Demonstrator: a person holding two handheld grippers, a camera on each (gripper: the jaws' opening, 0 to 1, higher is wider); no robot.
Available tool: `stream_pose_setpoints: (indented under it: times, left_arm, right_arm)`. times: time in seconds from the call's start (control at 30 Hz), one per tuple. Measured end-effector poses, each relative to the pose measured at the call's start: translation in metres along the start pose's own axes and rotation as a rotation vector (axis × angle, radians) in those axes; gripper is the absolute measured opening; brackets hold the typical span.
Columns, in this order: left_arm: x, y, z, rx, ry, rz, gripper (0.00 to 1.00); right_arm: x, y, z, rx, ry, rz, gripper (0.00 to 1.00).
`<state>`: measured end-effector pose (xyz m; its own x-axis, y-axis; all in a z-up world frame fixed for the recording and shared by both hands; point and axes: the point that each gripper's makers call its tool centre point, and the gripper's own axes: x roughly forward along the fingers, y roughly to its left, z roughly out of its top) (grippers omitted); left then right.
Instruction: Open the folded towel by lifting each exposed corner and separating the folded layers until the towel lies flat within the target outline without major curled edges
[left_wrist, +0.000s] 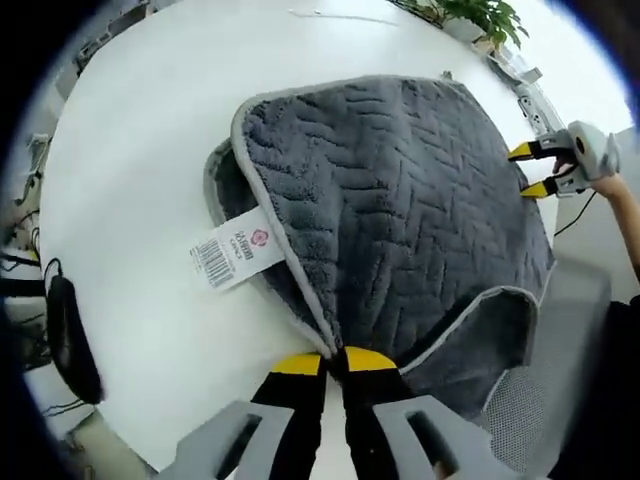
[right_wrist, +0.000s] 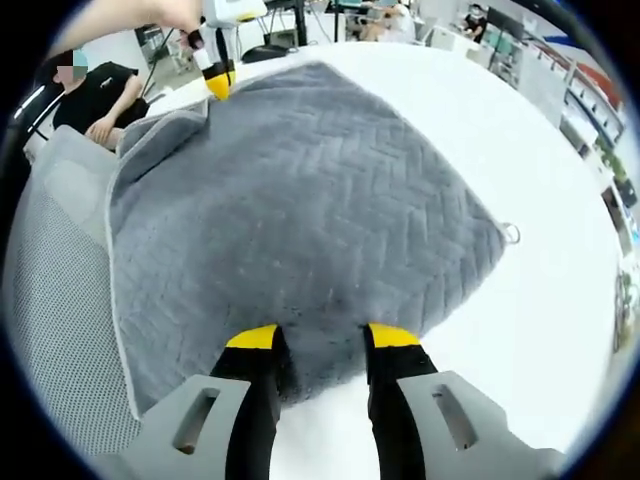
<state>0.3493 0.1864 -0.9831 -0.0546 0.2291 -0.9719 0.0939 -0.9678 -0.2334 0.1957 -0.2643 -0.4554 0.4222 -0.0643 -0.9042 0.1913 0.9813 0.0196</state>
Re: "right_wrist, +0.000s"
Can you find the green potted plant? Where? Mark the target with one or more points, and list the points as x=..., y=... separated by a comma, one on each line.
x=612, y=165

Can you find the grey towel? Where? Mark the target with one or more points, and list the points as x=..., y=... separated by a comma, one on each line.
x=300, y=200

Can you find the white storage shelf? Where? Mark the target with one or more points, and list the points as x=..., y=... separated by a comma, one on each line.
x=590, y=100

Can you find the grey mesh office chair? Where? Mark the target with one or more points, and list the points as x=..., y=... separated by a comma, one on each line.
x=55, y=300

